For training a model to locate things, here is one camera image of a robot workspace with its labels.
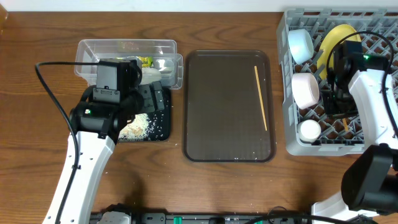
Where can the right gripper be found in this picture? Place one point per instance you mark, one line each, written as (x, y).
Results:
(333, 106)

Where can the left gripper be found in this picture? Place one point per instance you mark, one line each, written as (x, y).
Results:
(150, 96)

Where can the white napkin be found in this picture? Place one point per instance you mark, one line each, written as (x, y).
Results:
(150, 75)

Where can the wooden chopstick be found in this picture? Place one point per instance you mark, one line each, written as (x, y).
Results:
(345, 124)
(260, 97)

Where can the white bowl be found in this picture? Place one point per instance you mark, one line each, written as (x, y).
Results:
(305, 90)

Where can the green snack wrapper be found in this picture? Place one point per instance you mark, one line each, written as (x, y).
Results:
(146, 61)

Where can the pale green cup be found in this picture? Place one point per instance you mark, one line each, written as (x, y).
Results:
(308, 131)

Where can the light blue bowl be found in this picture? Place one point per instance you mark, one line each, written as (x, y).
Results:
(300, 45)

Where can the yellow plate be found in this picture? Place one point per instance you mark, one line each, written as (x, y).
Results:
(331, 39)

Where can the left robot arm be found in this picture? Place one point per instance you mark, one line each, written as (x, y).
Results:
(103, 110)

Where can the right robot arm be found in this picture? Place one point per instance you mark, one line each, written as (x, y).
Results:
(367, 188)

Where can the grey dishwasher rack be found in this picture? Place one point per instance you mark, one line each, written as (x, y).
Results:
(333, 140)

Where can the spilled rice food waste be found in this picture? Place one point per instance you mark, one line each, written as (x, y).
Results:
(145, 127)

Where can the black plastic tray bin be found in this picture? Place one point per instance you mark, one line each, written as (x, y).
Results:
(167, 111)

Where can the clear plastic bin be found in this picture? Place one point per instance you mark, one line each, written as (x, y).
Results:
(164, 52)

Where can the dark brown serving tray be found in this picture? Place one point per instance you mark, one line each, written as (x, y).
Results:
(222, 114)

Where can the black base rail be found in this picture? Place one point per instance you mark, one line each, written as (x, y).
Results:
(162, 216)

